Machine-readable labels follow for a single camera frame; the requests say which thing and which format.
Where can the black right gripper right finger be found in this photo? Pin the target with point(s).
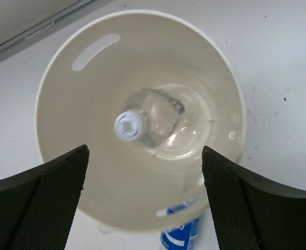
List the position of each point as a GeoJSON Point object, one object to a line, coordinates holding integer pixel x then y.
{"type": "Point", "coordinates": [250, 211]}

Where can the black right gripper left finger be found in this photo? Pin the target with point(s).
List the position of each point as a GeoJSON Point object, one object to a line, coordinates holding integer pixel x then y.
{"type": "Point", "coordinates": [37, 206]}

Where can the clear square water bottle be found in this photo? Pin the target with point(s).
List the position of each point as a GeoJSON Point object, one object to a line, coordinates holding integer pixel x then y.
{"type": "Point", "coordinates": [149, 117]}

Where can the cream plastic bin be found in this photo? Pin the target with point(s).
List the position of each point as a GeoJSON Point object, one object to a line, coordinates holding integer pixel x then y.
{"type": "Point", "coordinates": [129, 186]}

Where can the blue label water bottle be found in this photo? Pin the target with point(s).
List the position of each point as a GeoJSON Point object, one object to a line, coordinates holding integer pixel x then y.
{"type": "Point", "coordinates": [185, 235]}

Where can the aluminium table edge rail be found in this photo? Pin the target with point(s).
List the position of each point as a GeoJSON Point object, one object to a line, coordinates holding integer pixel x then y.
{"type": "Point", "coordinates": [44, 29]}

